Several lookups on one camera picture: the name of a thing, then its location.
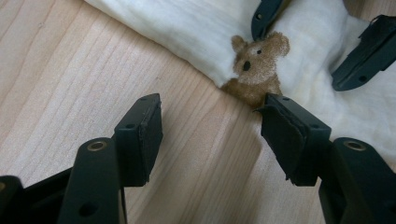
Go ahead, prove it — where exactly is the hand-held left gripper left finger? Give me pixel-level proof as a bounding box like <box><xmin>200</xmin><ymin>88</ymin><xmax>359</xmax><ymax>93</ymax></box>
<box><xmin>112</xmin><ymin>92</ymin><xmax>163</xmax><ymax>189</ymax></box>

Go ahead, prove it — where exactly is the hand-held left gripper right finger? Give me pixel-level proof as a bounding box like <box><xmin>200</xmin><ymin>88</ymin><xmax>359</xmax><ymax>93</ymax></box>
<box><xmin>255</xmin><ymin>92</ymin><xmax>332</xmax><ymax>188</ymax></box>

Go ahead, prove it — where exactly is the white cloth with brown bear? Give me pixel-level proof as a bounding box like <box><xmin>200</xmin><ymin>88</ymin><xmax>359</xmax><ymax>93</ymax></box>
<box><xmin>83</xmin><ymin>0</ymin><xmax>396</xmax><ymax>172</ymax></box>

